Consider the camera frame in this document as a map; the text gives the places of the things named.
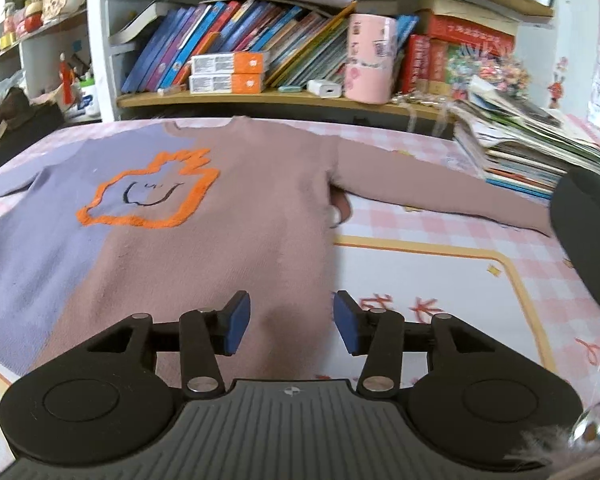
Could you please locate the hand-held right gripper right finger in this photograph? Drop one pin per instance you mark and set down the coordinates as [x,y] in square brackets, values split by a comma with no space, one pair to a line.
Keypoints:
[347,325]

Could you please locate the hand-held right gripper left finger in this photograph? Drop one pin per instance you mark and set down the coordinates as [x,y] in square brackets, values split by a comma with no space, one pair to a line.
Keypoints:
[236,325]

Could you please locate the purple and pink sweater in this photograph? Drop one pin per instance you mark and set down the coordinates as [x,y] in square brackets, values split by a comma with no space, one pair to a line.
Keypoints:
[250,220]

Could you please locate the pink checked printed tablecloth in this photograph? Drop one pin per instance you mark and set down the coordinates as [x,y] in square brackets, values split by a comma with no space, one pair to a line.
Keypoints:
[430,275]

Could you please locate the grey fluffy pompom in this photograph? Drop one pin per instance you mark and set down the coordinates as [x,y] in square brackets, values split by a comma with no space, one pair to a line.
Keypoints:
[540,447]

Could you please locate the wooden bookshelf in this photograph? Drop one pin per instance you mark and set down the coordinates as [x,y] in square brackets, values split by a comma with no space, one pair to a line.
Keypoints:
[290,101]

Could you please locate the white charger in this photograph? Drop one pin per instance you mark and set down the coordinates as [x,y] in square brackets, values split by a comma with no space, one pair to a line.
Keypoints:
[325,88]

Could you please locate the orange and white box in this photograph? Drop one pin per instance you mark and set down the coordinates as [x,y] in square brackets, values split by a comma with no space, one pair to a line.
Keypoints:
[225,83]
[230,62]

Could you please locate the pale blue eraser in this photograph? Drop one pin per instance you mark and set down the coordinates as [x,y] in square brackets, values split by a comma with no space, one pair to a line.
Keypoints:
[291,89]

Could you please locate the stack of magazines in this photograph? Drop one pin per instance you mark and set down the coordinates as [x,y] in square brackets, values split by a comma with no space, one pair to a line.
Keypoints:
[525,140]

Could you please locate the black round object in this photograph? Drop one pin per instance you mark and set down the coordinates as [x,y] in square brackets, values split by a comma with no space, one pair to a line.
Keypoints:
[592,240]

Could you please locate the pink printed canister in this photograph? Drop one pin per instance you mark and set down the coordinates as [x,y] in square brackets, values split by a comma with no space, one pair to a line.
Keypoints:
[370,60]

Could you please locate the white bottle with blue label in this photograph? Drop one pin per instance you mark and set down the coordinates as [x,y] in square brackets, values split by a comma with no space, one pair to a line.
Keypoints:
[88,102]

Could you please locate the red boxed book set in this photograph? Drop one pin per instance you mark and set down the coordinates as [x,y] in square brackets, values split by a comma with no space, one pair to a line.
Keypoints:
[430,55]

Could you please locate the row of colourful books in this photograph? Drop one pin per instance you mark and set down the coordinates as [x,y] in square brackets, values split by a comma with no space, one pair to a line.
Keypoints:
[180,40]

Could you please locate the dark bag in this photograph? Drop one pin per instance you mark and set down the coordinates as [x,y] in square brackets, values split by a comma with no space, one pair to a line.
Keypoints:
[15,125]

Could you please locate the red figurine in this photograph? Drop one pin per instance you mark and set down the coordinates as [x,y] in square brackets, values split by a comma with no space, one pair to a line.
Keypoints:
[66,77]

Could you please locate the white side shelf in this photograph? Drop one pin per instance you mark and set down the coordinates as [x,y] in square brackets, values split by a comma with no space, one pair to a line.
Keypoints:
[45,45]

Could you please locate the red cartoon wall sticker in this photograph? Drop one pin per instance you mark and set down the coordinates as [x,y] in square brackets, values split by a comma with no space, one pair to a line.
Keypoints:
[558,87]

